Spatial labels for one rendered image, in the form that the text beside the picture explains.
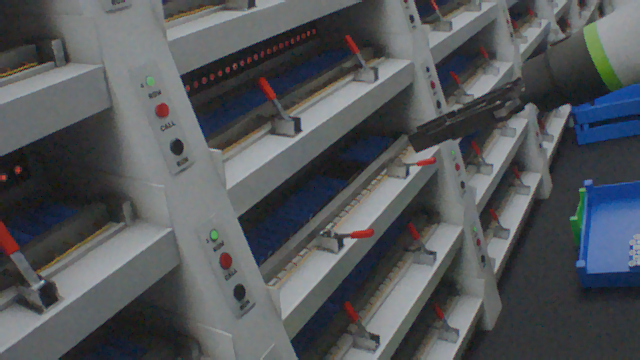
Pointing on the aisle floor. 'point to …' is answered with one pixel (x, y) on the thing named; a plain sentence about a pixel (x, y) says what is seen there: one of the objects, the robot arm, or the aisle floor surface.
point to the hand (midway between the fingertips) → (434, 131)
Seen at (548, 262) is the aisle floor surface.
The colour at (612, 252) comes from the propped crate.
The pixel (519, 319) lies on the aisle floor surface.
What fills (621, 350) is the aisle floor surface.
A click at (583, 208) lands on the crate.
